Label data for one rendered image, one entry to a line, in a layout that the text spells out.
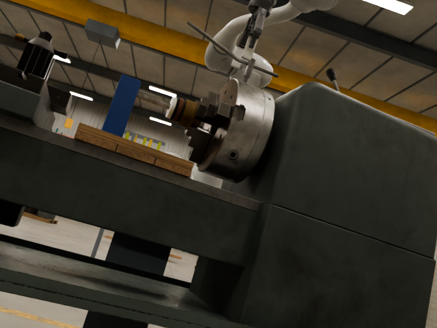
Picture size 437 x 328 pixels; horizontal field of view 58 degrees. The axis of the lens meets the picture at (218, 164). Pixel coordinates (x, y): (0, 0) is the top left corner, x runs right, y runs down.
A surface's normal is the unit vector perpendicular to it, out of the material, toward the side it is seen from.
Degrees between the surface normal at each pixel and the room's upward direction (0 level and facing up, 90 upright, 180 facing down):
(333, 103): 90
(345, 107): 90
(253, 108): 75
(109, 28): 90
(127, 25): 90
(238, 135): 109
